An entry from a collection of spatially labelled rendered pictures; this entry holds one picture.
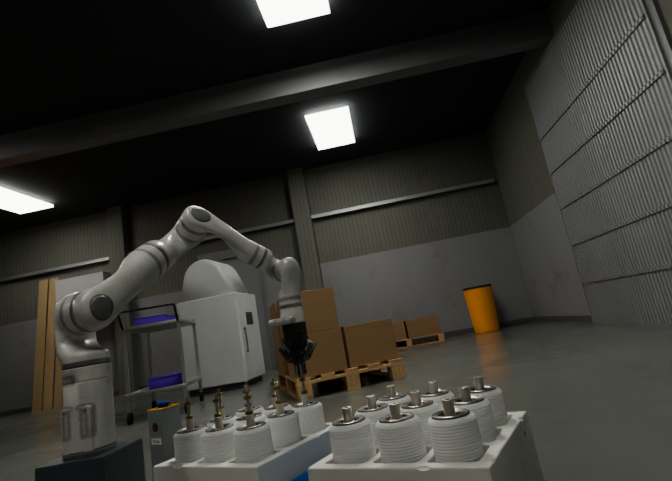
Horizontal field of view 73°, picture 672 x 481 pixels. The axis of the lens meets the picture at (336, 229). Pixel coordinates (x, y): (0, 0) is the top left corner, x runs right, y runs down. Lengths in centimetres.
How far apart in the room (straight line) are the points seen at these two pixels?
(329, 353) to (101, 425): 257
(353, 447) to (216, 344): 451
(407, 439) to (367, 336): 263
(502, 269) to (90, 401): 745
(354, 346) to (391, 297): 433
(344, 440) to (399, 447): 13
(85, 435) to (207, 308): 452
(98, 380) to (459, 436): 72
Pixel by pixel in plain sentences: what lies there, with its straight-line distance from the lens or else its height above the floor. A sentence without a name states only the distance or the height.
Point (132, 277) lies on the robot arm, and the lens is 116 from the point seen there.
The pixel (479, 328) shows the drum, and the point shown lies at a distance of 742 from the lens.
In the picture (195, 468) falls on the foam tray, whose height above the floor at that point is 18.
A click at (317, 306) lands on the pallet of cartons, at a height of 64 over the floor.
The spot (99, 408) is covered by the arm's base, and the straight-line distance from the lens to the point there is 109.
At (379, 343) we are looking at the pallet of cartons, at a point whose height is 29.
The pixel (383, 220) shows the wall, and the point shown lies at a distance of 804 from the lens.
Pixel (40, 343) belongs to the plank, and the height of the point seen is 111.
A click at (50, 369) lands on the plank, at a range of 944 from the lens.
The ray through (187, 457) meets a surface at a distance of 143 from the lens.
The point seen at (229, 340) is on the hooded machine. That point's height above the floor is 54.
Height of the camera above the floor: 45
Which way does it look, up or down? 12 degrees up
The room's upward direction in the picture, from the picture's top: 10 degrees counter-clockwise
